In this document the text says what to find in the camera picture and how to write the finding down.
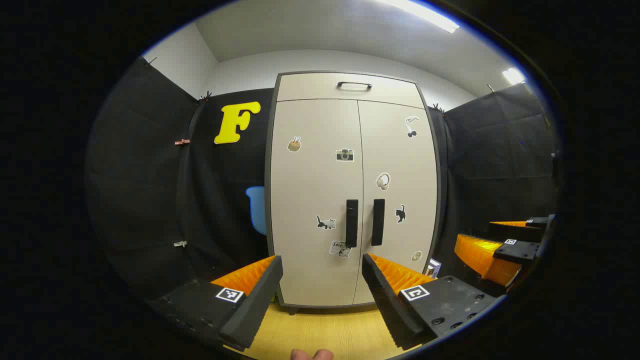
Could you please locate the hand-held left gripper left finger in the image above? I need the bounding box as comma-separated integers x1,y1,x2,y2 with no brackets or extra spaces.
147,255,284,351

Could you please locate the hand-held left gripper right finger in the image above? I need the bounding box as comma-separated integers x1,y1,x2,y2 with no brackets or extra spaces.
362,253,501,351

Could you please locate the black door handle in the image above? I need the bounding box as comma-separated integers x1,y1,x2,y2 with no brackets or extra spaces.
345,199,359,249
371,198,386,247

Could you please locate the white double-door shoe cabinet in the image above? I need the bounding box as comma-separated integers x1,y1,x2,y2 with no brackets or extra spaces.
264,71,448,315

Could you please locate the white cabinet door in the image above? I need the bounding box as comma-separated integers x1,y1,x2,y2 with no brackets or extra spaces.
270,99,362,307
353,101,441,306

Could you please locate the white cabinet drawer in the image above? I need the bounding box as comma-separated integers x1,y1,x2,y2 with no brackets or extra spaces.
276,73,427,110

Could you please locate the small ceiling light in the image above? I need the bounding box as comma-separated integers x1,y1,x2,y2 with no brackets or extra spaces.
502,67,527,86

